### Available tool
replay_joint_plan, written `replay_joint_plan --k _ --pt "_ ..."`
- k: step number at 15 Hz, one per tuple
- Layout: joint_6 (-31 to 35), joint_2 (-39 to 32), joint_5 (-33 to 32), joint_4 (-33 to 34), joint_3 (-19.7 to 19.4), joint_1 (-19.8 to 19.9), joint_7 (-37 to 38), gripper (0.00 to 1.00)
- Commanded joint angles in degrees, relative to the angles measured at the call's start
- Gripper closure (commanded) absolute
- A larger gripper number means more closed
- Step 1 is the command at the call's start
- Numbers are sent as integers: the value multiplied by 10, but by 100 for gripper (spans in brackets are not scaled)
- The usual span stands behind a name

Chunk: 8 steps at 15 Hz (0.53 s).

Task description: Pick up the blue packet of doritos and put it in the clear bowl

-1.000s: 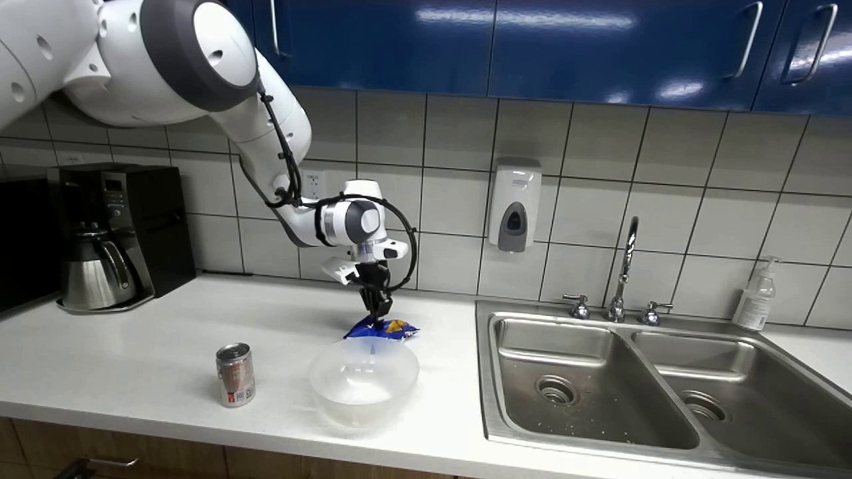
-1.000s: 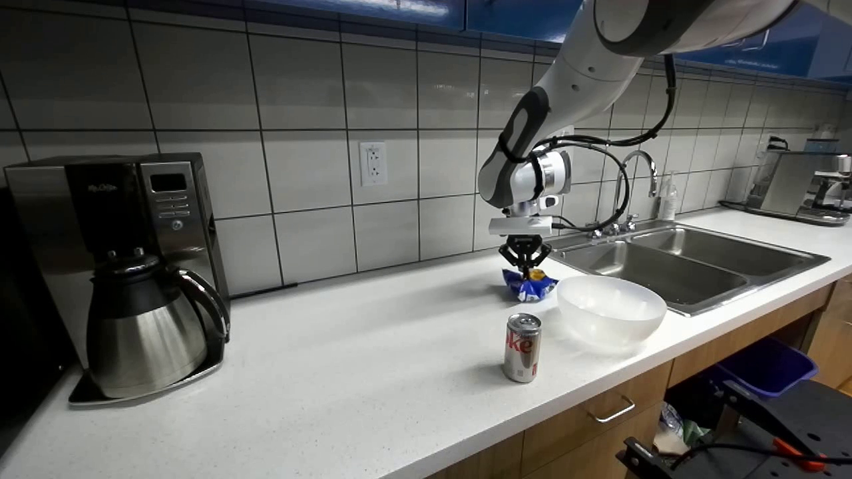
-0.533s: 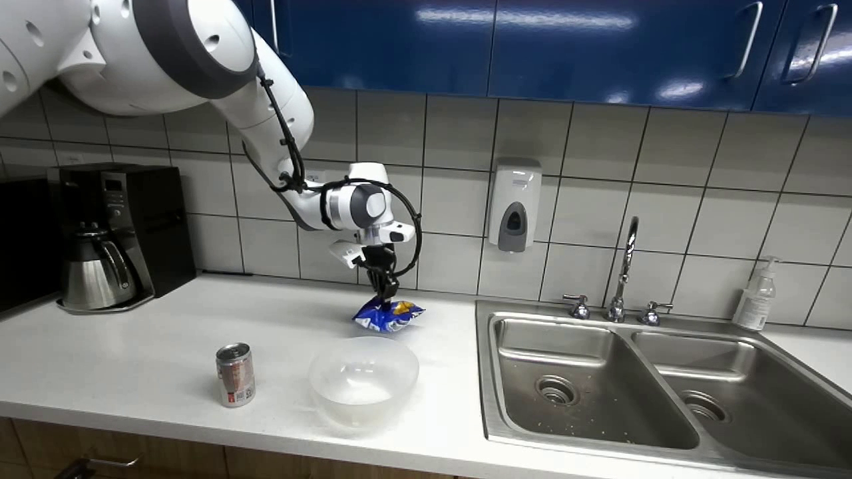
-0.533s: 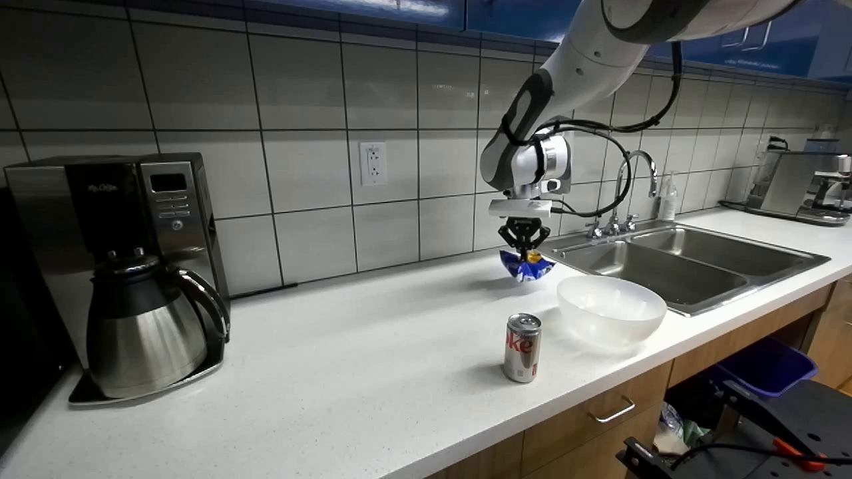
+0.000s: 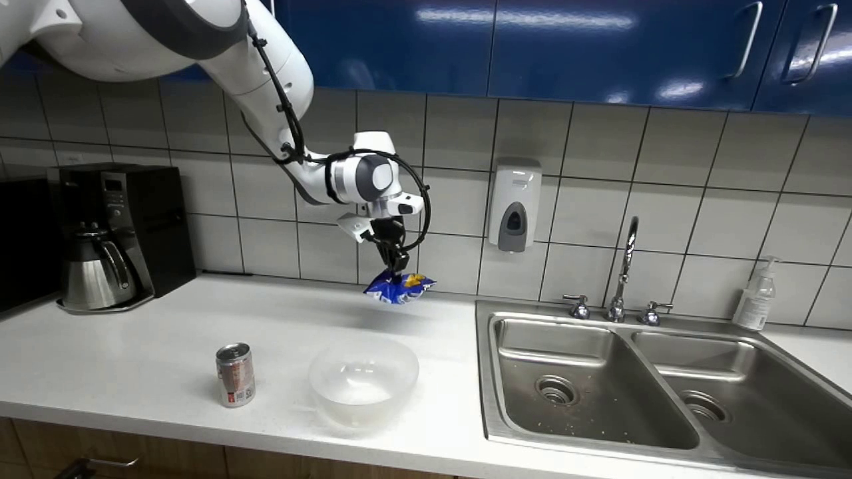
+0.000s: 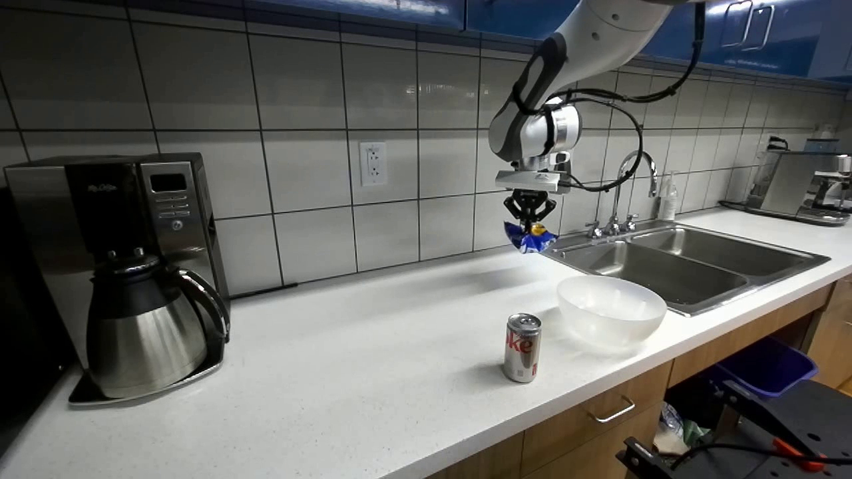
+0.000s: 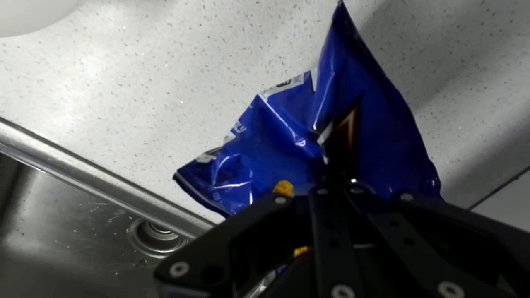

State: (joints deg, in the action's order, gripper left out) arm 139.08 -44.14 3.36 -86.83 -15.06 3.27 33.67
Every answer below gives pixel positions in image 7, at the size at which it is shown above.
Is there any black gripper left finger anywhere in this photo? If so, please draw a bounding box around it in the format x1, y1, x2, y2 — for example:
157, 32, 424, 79
152, 186, 356, 298

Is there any stainless steel sink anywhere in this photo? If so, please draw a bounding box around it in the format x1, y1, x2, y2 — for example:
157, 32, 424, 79
0, 117, 218, 298

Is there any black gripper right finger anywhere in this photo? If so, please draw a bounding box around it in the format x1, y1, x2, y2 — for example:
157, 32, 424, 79
329, 181, 530, 298

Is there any blue doritos packet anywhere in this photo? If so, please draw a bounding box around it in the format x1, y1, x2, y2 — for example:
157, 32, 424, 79
172, 0, 444, 219

